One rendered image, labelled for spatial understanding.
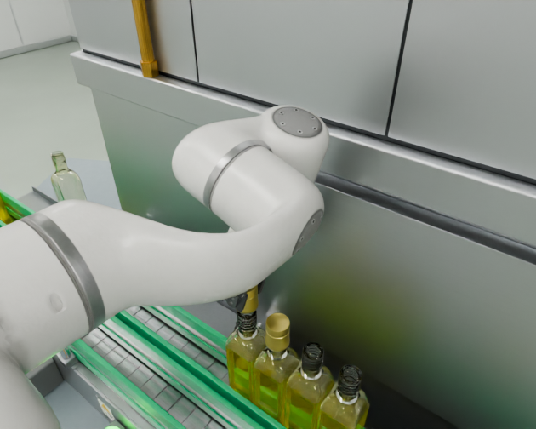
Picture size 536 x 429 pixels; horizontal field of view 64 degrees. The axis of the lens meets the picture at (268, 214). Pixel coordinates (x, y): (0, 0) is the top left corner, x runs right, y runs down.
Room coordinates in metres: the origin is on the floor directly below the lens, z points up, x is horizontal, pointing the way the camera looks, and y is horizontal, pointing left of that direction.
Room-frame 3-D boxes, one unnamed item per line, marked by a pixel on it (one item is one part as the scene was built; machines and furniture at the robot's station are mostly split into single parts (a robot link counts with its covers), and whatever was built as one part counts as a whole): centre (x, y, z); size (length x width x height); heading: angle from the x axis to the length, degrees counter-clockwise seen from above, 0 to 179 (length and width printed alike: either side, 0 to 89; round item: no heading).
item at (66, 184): (0.91, 0.51, 1.01); 0.06 x 0.06 x 0.26; 49
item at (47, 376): (0.54, 0.52, 0.79); 0.08 x 0.08 x 0.08; 53
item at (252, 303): (0.42, 0.03, 1.18); 0.04 x 0.04 x 0.04
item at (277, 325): (0.39, -0.01, 1.14); 0.04 x 0.04 x 0.04
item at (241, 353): (0.42, 0.03, 0.99); 0.06 x 0.06 x 0.21; 54
